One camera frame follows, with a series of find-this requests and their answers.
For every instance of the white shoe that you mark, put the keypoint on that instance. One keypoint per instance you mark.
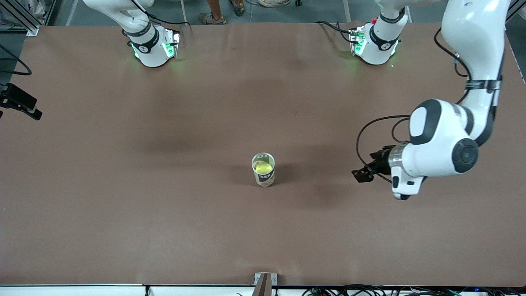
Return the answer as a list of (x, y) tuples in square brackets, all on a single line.
[(275, 3)]

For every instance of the clear Wilson tennis ball can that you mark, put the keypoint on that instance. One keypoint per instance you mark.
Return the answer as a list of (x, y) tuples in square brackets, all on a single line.
[(265, 179)]

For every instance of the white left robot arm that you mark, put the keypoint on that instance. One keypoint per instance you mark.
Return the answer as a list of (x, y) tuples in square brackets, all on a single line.
[(472, 33)]

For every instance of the grey metal camera mount bracket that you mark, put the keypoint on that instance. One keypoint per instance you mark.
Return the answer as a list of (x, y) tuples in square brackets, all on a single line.
[(265, 283)]

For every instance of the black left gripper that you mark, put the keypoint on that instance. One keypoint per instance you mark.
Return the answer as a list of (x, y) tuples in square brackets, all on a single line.
[(380, 160)]

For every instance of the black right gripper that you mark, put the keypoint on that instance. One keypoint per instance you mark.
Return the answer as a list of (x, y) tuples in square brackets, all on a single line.
[(16, 100)]

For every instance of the aluminium frame profile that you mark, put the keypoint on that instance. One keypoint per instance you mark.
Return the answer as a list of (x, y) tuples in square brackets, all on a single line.
[(31, 29), (518, 9)]

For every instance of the yellow tennis ball black print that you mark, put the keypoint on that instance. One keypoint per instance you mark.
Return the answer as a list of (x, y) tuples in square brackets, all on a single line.
[(263, 167)]

